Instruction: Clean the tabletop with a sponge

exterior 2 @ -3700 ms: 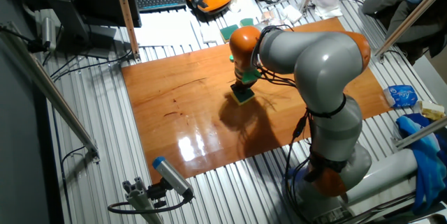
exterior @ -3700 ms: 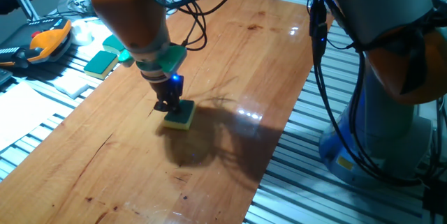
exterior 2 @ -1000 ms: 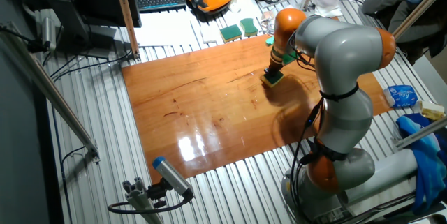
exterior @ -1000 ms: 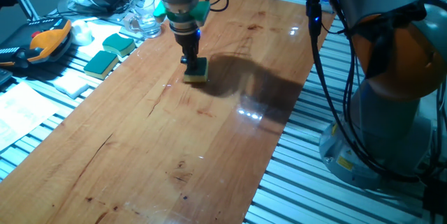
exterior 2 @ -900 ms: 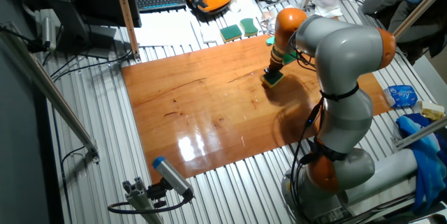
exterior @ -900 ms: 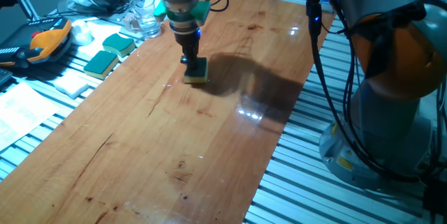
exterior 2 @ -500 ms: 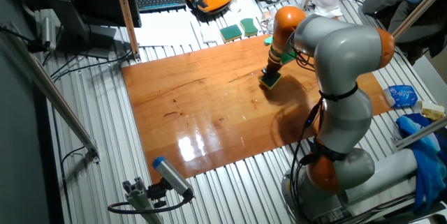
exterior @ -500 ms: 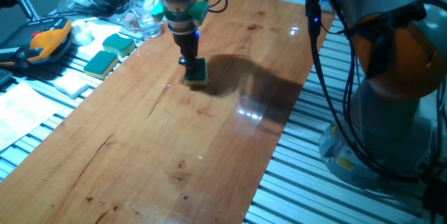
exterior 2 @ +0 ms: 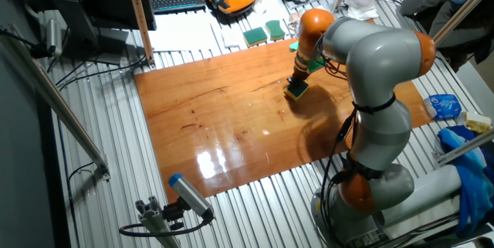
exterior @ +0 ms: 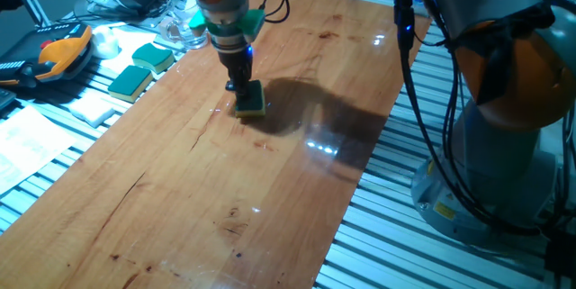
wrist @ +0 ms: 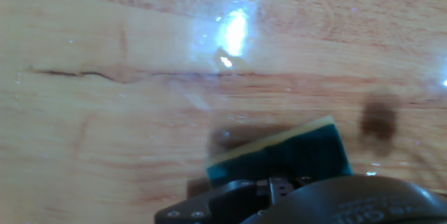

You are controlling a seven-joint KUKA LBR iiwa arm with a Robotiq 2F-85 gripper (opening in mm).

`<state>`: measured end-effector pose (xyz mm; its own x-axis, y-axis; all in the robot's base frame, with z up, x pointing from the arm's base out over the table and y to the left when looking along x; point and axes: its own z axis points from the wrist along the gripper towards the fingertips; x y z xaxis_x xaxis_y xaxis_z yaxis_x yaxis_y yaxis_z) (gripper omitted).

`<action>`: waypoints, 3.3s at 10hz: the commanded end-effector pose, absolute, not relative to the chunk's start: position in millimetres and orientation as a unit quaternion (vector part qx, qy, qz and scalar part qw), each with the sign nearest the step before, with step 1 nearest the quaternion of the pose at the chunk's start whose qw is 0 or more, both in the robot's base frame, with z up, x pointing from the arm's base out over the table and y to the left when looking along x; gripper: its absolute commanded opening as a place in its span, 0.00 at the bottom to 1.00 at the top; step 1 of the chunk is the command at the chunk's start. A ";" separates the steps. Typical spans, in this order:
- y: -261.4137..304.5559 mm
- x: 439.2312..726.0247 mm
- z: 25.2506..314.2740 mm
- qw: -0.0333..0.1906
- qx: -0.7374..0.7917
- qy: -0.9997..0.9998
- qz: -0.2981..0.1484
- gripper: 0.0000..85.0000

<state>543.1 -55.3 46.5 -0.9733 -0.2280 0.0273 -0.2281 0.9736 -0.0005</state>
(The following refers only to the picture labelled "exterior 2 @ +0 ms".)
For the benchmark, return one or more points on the seated person with mask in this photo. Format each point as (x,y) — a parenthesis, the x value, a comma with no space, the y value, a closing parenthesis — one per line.
(444,12)

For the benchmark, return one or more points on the silver cylindrical device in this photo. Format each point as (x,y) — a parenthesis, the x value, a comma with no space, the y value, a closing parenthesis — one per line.
(54,37)

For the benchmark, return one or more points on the white cylinder roll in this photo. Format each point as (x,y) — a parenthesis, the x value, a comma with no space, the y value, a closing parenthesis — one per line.
(424,194)

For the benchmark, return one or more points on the white paper sheet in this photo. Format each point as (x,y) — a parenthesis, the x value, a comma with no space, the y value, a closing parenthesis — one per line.
(181,31)

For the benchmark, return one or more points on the green yellow rectangular sponge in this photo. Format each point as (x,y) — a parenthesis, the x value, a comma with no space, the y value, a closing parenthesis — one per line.
(254,36)
(297,91)

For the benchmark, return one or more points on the black monitor with stand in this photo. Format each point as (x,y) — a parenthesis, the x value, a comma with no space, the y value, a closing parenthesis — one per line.
(116,1)

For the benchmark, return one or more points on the blue cloth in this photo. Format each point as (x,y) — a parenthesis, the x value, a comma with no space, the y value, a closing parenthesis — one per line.
(471,174)

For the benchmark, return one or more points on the slanted aluminium frame bar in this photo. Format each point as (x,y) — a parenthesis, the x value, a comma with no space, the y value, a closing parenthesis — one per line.
(463,10)

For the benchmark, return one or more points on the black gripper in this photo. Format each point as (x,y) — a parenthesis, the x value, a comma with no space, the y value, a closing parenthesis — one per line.
(299,78)

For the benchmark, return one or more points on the white foam block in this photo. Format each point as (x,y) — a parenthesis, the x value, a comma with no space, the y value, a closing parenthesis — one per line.
(231,38)

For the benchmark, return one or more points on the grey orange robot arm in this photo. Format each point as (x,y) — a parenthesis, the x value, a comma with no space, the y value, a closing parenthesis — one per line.
(378,62)

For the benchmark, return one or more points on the wooden frame post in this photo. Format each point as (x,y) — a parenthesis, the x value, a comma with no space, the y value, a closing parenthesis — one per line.
(139,16)

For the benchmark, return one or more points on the aluminium camera stand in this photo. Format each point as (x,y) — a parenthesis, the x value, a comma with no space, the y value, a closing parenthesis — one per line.
(154,221)

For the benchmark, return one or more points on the long aluminium frame bar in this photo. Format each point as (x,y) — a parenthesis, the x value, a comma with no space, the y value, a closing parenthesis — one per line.
(54,97)

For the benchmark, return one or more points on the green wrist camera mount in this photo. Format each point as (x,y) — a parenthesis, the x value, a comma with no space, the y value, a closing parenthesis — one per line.
(316,65)

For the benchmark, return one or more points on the yellow white packet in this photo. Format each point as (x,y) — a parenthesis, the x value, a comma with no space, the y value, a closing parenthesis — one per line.
(478,122)

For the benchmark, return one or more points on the grey camera with blue end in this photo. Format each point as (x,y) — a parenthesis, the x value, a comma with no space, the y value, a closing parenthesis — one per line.
(189,194)

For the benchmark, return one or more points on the green yellow curved sponge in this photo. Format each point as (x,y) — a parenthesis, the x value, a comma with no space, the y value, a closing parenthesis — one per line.
(275,29)

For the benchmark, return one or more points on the blue wipes packet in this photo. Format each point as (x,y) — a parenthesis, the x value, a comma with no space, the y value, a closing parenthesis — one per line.
(444,107)

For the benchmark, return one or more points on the short aluminium frame bar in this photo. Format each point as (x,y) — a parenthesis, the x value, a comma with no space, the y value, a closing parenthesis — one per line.
(467,147)

